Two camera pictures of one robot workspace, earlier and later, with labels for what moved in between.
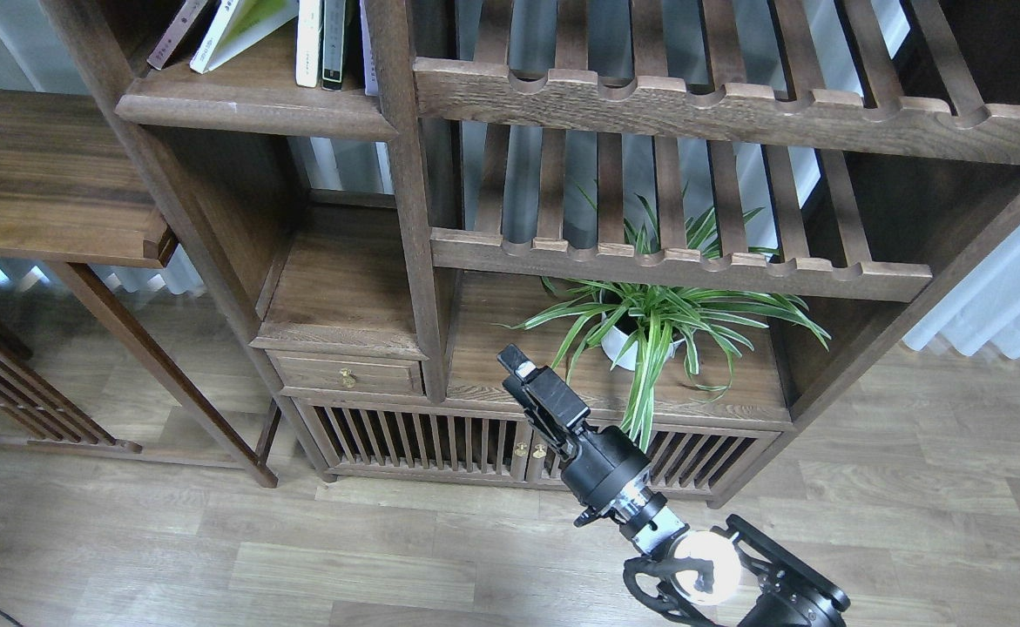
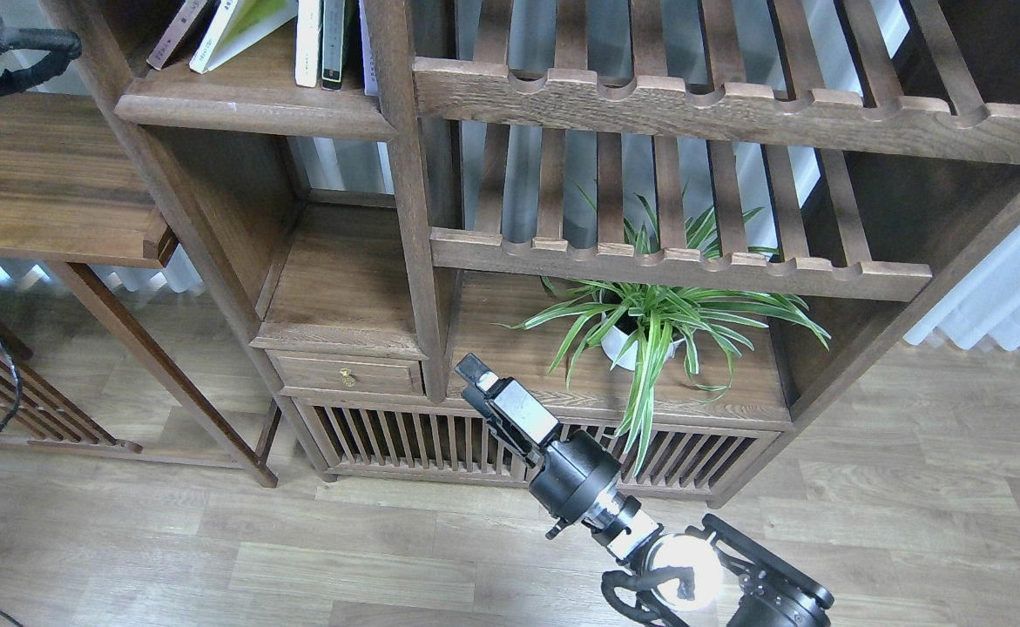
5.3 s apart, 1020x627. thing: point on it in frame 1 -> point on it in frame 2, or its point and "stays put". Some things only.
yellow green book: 237,24 stays put
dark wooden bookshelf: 697,216 stays put
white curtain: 1016,299 stays put
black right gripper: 603,461 -> 576,474
